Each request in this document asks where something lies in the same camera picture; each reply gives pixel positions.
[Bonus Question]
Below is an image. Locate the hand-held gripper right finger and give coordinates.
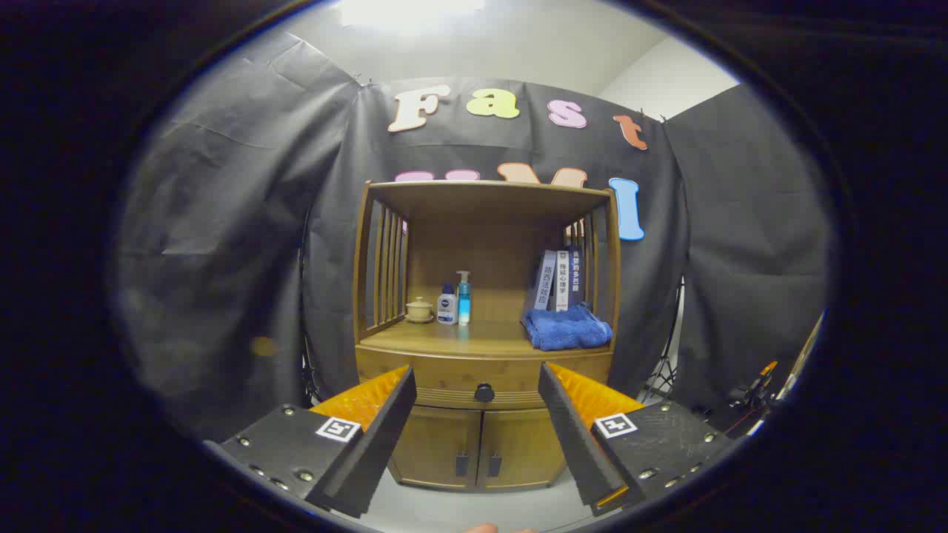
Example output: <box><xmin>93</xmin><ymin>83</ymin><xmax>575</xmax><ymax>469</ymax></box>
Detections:
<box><xmin>538</xmin><ymin>361</ymin><xmax>734</xmax><ymax>517</ymax></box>

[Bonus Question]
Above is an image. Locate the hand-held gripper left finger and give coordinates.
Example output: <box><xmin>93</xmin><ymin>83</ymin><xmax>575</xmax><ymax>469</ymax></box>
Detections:
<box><xmin>204</xmin><ymin>364</ymin><xmax>417</xmax><ymax>519</ymax></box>

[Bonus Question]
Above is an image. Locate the wooden drawer with black knob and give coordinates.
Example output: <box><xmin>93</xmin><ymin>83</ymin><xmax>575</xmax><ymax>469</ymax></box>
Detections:
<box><xmin>355</xmin><ymin>346</ymin><xmax>614</xmax><ymax>410</ymax></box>

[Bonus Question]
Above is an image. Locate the wooden cabinet door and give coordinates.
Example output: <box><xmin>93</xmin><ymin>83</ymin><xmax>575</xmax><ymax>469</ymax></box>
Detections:
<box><xmin>476</xmin><ymin>409</ymin><xmax>567</xmax><ymax>489</ymax></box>
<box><xmin>390</xmin><ymin>406</ymin><xmax>484</xmax><ymax>489</ymax></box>

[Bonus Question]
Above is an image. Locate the wooden countertop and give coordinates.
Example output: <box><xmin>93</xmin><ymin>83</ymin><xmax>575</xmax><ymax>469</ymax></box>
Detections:
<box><xmin>358</xmin><ymin>320</ymin><xmax>612</xmax><ymax>356</ymax></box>

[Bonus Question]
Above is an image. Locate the wooden cabinet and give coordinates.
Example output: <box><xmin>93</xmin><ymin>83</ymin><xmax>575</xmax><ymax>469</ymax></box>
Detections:
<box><xmin>353</xmin><ymin>180</ymin><xmax>623</xmax><ymax>493</ymax></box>

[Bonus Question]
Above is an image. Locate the blue towel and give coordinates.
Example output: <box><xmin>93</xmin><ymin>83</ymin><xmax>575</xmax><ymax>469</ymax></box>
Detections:
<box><xmin>521</xmin><ymin>304</ymin><xmax>614</xmax><ymax>352</ymax></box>

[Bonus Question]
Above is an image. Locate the black light stand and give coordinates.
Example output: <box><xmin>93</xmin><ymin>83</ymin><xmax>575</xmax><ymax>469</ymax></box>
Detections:
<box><xmin>637</xmin><ymin>278</ymin><xmax>686</xmax><ymax>404</ymax></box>

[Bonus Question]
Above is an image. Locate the grey book with white spine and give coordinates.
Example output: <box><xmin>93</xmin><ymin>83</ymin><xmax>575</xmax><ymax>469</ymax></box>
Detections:
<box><xmin>533</xmin><ymin>249</ymin><xmax>558</xmax><ymax>312</ymax></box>

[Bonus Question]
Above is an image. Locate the dark blue spine book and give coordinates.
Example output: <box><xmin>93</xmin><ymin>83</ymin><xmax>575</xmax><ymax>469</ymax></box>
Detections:
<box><xmin>567</xmin><ymin>247</ymin><xmax>586</xmax><ymax>308</ymax></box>

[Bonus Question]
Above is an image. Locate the black and orange device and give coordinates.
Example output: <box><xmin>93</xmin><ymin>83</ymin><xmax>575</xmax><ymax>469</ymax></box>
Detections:
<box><xmin>730</xmin><ymin>361</ymin><xmax>778</xmax><ymax>415</ymax></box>

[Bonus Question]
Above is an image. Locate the black backdrop cloth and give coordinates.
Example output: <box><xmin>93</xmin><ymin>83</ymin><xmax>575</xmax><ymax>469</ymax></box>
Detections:
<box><xmin>111</xmin><ymin>30</ymin><xmax>834</xmax><ymax>445</ymax></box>

